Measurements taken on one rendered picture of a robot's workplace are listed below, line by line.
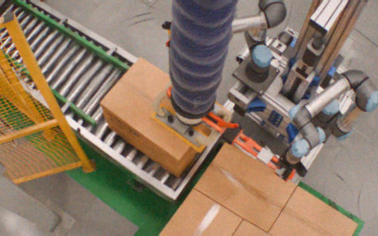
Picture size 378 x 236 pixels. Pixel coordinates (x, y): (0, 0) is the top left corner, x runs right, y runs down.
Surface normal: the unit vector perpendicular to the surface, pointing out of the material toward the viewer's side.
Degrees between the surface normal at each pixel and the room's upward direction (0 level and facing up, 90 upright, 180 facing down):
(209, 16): 76
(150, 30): 0
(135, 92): 0
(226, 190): 0
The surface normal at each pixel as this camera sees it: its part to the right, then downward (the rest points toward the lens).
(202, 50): 0.11, 0.84
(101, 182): 0.04, -0.38
